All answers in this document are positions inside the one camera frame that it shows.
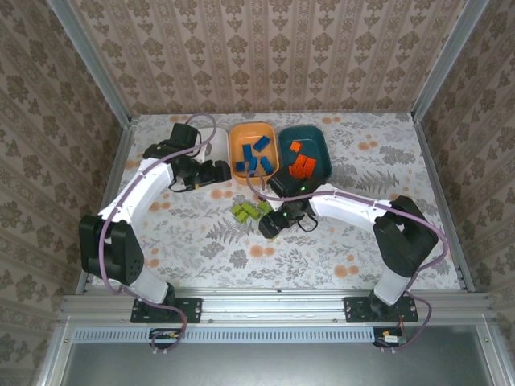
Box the white plastic container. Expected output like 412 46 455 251
196 127 230 170

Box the orange plastic container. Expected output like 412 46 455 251
228 121 281 187

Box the teal plastic container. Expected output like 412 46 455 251
278 125 333 180

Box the floral tablecloth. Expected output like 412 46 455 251
90 113 464 291

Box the grey metal sheet panel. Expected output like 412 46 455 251
60 341 498 386

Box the black connector board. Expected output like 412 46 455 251
373 327 405 347
149 327 183 347

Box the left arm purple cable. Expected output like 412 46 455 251
98 113 218 355

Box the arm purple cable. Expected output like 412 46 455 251
245 170 450 354
98 113 218 355

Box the right wrist black camera cable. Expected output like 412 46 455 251
296 211 319 234

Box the aluminium mounting rail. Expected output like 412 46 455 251
58 288 498 325

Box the aluminium side rail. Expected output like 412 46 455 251
75 118 140 294
413 116 476 293

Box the grey slotted cable duct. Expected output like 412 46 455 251
73 326 377 344

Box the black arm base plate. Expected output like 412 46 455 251
344 296 418 323
130 297 203 324

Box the aluminium frame post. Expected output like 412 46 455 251
410 0 491 121
47 0 134 126

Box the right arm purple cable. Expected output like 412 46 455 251
245 170 450 354

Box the aluminium frame profile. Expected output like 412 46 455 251
476 321 515 386
35 321 77 386

